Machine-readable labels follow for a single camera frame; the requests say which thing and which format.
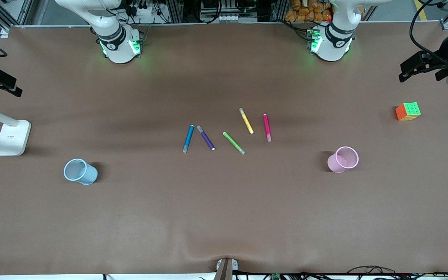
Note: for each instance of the white desk lamp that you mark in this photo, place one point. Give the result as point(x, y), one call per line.
point(12, 138)

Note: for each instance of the white power strip with plugs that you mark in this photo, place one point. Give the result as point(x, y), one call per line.
point(142, 9)

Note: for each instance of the pink marker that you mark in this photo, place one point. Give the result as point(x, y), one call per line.
point(266, 126)

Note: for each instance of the green marker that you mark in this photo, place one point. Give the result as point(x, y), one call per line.
point(233, 143)

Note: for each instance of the yellow marker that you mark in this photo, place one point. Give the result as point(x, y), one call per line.
point(246, 121)

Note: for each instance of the pink mesh cup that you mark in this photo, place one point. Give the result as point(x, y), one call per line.
point(335, 164)

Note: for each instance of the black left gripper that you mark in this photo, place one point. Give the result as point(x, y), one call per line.
point(444, 54)

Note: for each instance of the small green circuit board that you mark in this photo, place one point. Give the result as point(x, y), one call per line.
point(275, 277)

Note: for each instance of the small white power strip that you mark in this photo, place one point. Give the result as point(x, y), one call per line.
point(231, 18)

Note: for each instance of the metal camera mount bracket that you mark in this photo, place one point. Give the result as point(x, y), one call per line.
point(226, 269)

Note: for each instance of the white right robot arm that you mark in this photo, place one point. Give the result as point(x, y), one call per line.
point(117, 46)

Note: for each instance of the purple marker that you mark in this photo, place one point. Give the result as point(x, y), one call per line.
point(206, 138)

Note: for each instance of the blue marker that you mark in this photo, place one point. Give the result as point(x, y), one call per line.
point(188, 139)

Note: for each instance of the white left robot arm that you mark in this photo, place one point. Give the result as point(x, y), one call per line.
point(333, 42)

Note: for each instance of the pile of orange objects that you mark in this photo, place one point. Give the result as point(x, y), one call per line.
point(305, 11)

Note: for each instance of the multicoloured puzzle cube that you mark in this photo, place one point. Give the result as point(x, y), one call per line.
point(407, 111)

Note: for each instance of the brown table mat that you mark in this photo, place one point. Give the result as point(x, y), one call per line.
point(224, 214)

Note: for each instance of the light blue mesh cup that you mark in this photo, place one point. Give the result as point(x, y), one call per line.
point(87, 177)

